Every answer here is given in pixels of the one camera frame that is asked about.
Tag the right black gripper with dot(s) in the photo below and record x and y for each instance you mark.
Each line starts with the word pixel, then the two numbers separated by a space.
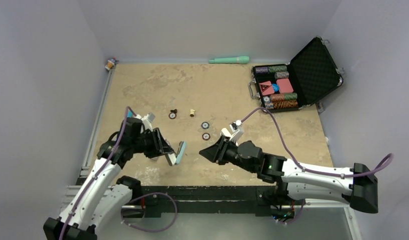
pixel 214 153

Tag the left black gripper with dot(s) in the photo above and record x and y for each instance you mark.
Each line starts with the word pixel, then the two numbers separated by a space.
pixel 159 144

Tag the light blue white stapler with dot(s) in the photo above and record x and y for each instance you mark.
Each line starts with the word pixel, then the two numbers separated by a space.
pixel 175 158

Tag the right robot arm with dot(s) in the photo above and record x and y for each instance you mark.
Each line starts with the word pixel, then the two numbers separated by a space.
pixel 355 186

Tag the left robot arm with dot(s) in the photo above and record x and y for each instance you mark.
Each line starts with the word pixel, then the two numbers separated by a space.
pixel 90 209

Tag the grey poker chip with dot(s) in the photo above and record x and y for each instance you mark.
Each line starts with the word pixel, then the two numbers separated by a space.
pixel 205 125

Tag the brown poker chip left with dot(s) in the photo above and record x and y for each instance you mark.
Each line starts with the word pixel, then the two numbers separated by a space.
pixel 172 115

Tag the mint green microphone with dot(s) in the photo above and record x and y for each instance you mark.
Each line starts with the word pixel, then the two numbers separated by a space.
pixel 230 60

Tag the small orange toy figure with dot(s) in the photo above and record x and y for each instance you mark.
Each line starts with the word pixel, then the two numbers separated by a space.
pixel 111 63

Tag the black poker chip case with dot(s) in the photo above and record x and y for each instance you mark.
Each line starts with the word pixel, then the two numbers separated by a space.
pixel 305 80

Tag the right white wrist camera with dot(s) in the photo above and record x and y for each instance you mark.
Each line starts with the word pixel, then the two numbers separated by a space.
pixel 235 131

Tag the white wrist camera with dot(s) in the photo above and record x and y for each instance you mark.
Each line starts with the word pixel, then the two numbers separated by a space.
pixel 147 120
pixel 235 131

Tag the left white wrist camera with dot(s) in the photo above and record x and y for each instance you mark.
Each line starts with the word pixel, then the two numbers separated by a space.
pixel 147 120

